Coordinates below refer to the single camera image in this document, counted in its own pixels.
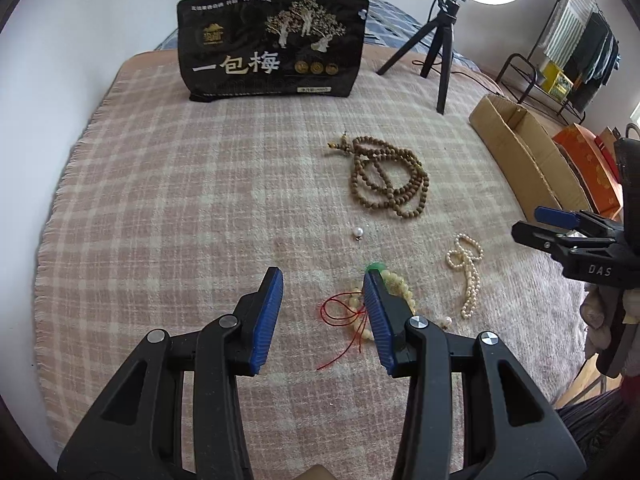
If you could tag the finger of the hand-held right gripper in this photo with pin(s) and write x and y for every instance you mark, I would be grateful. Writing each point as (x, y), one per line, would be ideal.
(535, 237)
(552, 216)

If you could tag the dark hanging clothes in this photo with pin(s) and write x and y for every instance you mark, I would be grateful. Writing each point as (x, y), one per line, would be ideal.
(595, 65)

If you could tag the orange cloth covered table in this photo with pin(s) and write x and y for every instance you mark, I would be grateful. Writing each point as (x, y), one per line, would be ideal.
(585, 160)

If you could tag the tan and red box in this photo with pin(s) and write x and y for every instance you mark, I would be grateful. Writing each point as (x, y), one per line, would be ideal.
(607, 142)

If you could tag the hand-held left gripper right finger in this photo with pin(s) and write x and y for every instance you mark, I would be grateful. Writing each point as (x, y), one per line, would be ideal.
(377, 320)

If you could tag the pink plaid blanket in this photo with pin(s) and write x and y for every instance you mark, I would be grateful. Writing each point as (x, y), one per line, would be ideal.
(175, 185)

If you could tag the dark striped cloth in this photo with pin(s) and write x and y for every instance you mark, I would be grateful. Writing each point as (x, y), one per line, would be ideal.
(595, 425)

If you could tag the single pearl pendant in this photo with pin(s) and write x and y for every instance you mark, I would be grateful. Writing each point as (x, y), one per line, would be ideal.
(358, 232)

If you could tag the black snack bag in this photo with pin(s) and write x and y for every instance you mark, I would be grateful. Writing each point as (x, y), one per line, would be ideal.
(270, 55)

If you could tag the yellow crate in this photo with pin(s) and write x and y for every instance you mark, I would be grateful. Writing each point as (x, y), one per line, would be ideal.
(556, 79)

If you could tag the black tripod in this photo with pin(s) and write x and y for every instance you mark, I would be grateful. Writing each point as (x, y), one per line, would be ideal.
(442, 45)

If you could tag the black clothes rack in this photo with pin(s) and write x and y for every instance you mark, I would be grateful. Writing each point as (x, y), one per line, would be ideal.
(517, 67)

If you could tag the person's right hand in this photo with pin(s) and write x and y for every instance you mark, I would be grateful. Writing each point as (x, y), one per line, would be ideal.
(597, 330)

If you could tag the cardboard box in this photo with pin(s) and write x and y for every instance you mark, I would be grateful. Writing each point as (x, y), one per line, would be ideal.
(530, 160)

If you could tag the striped hanging towel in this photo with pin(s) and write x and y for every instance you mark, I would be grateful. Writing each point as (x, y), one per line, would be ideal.
(570, 15)

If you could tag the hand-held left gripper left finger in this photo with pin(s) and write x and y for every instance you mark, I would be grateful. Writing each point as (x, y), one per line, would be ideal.
(267, 320)

